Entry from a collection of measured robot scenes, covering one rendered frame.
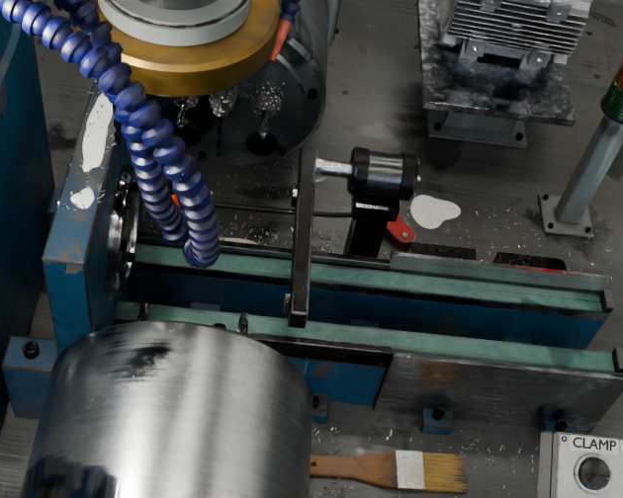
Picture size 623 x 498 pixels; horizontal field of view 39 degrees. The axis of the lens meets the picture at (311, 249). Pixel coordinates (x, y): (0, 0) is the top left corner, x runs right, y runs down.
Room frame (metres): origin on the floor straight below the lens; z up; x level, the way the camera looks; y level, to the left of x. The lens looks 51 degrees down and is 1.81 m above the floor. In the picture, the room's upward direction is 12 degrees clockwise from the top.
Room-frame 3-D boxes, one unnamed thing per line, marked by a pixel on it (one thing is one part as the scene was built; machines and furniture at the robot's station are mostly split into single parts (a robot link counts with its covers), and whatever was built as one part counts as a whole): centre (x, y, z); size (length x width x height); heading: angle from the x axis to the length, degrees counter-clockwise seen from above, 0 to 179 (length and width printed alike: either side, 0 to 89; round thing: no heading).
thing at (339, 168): (0.78, -0.02, 1.01); 0.08 x 0.02 x 0.02; 97
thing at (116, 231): (0.62, 0.21, 1.01); 0.15 x 0.02 x 0.15; 7
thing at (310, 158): (0.67, 0.01, 1.01); 0.26 x 0.04 x 0.03; 7
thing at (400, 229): (0.89, -0.11, 0.81); 0.09 x 0.03 x 0.02; 44
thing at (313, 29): (0.96, 0.16, 1.04); 0.41 x 0.25 x 0.25; 7
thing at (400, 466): (0.50, -0.14, 0.80); 0.21 x 0.05 x 0.01; 99
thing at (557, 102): (1.21, -0.23, 0.86); 0.27 x 0.24 x 0.12; 7
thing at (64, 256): (0.61, 0.27, 0.97); 0.30 x 0.11 x 0.34; 7
